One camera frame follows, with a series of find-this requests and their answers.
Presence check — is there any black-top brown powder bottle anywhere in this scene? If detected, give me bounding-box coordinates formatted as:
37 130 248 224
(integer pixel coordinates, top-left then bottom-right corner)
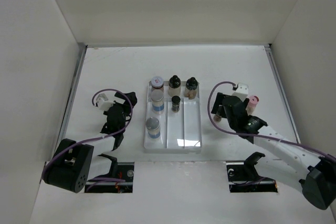
184 77 198 100

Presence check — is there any black-cap red-label spice bottle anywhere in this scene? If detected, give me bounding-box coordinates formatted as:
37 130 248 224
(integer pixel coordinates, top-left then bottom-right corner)
213 107 223 123

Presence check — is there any blue-label white bead jar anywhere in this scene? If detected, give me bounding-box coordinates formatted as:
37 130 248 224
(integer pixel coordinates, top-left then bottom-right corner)
145 117 161 139

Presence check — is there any blue-label silver-lid jar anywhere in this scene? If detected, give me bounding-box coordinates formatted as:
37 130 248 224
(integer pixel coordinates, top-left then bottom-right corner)
150 89 164 114

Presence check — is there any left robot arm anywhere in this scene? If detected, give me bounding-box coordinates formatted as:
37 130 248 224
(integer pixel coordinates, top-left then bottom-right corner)
41 90 138 193

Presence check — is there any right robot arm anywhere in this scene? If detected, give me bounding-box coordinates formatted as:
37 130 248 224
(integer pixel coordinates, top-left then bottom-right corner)
208 93 335 210

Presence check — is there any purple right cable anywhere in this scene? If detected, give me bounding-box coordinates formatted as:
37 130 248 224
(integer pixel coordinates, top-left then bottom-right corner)
207 81 336 163

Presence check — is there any pink-lid jar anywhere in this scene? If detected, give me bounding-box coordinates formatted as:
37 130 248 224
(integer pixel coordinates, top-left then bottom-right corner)
246 95 259 115

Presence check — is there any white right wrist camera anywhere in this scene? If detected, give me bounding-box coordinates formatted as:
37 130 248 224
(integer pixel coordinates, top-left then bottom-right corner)
232 83 249 102

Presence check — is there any purple cable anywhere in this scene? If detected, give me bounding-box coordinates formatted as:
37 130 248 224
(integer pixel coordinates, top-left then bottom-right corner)
41 89 134 190
207 81 336 163

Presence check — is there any red-label white-lid jar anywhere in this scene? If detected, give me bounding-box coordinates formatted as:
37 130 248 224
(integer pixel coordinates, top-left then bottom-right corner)
150 76 164 92

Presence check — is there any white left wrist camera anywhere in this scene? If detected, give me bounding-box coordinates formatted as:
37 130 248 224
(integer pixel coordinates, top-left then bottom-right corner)
96 93 115 111

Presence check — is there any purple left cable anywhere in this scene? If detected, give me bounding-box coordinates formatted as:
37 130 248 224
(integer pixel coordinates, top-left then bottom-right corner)
41 89 134 190

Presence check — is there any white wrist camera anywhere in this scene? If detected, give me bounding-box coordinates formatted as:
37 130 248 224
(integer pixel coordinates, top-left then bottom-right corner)
96 93 115 111
232 83 249 102

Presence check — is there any black-top white powder bottle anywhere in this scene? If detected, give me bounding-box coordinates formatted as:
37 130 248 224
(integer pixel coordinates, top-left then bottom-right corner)
168 75 181 97

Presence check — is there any white plastic organizer tray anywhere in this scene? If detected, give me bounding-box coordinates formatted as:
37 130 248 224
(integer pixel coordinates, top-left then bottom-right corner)
144 81 202 154

